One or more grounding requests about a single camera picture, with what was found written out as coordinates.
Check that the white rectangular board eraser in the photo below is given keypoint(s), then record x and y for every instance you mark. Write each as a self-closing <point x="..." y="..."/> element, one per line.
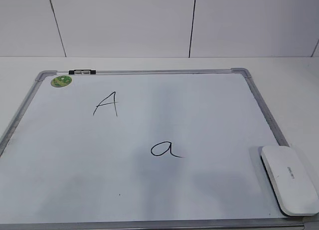
<point x="293" y="188"/>

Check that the round green sticker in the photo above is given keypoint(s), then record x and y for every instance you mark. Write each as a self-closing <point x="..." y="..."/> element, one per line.
<point x="61" y="81"/>

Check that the white board with grey frame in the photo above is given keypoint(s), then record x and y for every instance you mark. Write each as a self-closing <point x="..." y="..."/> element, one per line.
<point x="139" y="150"/>

